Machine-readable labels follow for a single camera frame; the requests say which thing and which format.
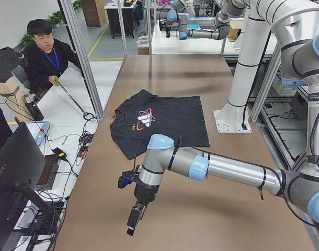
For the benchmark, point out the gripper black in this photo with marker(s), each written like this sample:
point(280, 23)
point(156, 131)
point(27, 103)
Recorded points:
point(168, 29)
point(144, 193)

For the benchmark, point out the black t-shirt with logo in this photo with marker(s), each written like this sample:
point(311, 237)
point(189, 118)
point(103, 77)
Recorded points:
point(145, 114)

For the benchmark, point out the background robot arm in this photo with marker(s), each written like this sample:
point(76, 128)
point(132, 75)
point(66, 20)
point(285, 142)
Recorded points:
point(181, 6)

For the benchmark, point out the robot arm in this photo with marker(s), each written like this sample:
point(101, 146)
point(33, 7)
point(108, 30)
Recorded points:
point(296, 27)
point(179, 15)

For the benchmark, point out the blue plastic bin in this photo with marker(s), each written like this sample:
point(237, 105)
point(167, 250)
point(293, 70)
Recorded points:
point(193, 26)

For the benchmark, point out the cardboard box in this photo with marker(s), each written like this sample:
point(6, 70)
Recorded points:
point(235, 29)

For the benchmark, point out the grey orange usb hub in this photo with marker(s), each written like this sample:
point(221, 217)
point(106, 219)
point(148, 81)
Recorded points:
point(86, 138)
point(82, 152)

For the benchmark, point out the black power adapter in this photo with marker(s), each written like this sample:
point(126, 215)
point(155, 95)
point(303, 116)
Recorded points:
point(61, 154)

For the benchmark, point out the seated man in black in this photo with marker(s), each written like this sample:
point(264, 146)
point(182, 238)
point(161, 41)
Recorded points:
point(48, 57)

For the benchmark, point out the teach pendant blue grey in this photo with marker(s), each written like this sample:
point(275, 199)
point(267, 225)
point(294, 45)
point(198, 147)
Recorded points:
point(38, 130)

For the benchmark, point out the black Huawei monitor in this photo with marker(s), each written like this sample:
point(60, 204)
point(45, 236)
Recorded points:
point(21, 165)

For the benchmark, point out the black water bottle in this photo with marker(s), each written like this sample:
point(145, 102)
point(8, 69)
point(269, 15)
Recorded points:
point(33, 107)

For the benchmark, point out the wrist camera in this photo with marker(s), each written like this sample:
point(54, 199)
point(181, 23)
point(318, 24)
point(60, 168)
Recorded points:
point(127, 178)

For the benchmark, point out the aluminium frame post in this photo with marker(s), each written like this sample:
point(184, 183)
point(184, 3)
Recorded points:
point(69, 18)

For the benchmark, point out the green handled grabber stick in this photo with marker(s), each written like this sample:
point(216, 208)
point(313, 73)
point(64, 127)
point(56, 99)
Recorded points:
point(86, 115)

